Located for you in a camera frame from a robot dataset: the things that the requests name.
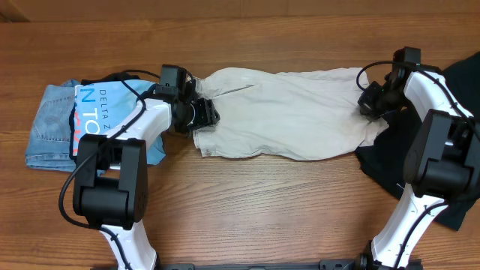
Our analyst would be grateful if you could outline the beige khaki shorts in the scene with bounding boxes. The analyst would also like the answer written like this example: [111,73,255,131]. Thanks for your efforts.
[193,67,389,161]

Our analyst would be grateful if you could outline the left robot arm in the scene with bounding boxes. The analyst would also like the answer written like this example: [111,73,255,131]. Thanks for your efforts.
[58,64,220,269]

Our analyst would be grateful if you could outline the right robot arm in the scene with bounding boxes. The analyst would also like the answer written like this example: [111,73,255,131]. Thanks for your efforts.
[349,46,479,269]

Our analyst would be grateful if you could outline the folded light blue t-shirt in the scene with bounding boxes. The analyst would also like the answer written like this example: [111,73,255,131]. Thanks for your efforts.
[71,79,167,166]

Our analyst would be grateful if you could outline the folded blue denim jeans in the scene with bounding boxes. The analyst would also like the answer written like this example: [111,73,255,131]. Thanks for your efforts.
[25,80,80,172]

